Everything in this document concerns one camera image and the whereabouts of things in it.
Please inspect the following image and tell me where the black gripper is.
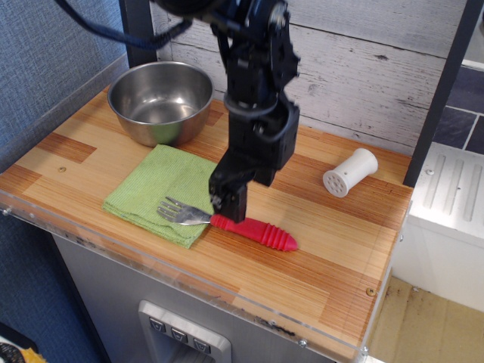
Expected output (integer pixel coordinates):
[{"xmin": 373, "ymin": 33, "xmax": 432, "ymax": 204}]
[{"xmin": 209, "ymin": 100, "xmax": 299, "ymax": 223}]

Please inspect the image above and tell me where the red handled metal fork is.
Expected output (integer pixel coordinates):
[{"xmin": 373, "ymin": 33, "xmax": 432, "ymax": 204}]
[{"xmin": 157, "ymin": 197, "xmax": 299, "ymax": 252}]

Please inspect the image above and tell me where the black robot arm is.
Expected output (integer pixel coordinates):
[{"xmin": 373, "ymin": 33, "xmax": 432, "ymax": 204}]
[{"xmin": 157, "ymin": 1, "xmax": 299, "ymax": 223}]

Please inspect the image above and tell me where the green folded napkin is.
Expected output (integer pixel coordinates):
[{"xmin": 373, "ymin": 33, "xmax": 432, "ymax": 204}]
[{"xmin": 102, "ymin": 145, "xmax": 216, "ymax": 249}]

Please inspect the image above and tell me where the stainless steel bowl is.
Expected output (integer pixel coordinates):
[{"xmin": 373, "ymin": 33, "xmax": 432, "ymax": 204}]
[{"xmin": 107, "ymin": 61, "xmax": 213, "ymax": 147}]

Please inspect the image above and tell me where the white plastic shaker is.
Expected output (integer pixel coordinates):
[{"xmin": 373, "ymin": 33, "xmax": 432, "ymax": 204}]
[{"xmin": 323, "ymin": 148, "xmax": 378, "ymax": 198}]

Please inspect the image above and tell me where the silver toy fridge cabinet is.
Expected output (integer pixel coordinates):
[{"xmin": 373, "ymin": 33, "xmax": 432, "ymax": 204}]
[{"xmin": 54, "ymin": 235, "xmax": 368, "ymax": 362}]

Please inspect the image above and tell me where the white toy sink unit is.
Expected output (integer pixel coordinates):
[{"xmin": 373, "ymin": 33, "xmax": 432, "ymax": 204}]
[{"xmin": 392, "ymin": 143, "xmax": 483, "ymax": 311}]

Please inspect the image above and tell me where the yellow object bottom left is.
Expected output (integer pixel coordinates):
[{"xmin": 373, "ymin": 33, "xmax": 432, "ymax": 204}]
[{"xmin": 1, "ymin": 343, "xmax": 47, "ymax": 363}]

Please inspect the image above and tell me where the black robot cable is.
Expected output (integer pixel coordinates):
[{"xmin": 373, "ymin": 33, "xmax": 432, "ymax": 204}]
[{"xmin": 54, "ymin": 0, "xmax": 194, "ymax": 50}]

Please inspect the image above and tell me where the black left frame post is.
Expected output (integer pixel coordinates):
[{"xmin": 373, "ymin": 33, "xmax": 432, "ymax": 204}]
[{"xmin": 119, "ymin": 0, "xmax": 157, "ymax": 68}]

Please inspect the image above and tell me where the black vertical frame post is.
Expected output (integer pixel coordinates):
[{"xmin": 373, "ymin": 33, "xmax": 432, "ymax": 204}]
[{"xmin": 403, "ymin": 0, "xmax": 483, "ymax": 188}]

